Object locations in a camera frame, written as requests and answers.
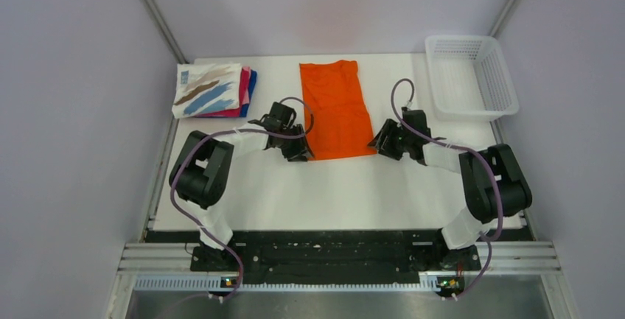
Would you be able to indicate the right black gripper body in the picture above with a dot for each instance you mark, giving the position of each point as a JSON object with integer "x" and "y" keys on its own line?
{"x": 407, "y": 141}

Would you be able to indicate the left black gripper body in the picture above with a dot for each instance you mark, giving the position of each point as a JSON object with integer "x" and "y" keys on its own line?
{"x": 291, "y": 129}

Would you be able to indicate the orange t shirt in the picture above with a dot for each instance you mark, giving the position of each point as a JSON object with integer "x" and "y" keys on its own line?
{"x": 341, "y": 124}

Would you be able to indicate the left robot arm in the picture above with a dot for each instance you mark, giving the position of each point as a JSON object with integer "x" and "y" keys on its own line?
{"x": 200, "y": 173}

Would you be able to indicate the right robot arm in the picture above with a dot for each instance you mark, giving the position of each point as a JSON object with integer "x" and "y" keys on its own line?
{"x": 494, "y": 187}

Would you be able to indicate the pink folded shirt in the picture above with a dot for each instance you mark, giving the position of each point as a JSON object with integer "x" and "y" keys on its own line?
{"x": 245, "y": 78}

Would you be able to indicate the blue folded shirt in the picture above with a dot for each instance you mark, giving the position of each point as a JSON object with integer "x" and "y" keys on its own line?
{"x": 250, "y": 92}

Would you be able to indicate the white plastic basket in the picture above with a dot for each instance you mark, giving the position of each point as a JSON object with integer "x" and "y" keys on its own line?
{"x": 469, "y": 78}

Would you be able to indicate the left corner metal strip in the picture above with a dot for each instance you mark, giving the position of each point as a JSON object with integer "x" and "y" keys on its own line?
{"x": 164, "y": 30}

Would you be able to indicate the corner metal strip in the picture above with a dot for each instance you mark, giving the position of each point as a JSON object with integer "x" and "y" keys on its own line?
{"x": 164, "y": 30}
{"x": 513, "y": 0}

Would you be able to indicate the right corner metal strip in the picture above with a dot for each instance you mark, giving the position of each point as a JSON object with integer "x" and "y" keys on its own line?
{"x": 513, "y": 0}

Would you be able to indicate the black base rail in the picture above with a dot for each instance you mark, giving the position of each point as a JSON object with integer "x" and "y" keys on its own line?
{"x": 314, "y": 257}

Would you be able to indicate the white slotted cable duct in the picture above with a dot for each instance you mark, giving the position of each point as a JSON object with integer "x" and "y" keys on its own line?
{"x": 190, "y": 283}

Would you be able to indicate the aluminium frame rail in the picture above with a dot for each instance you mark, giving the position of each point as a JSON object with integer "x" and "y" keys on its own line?
{"x": 508, "y": 259}

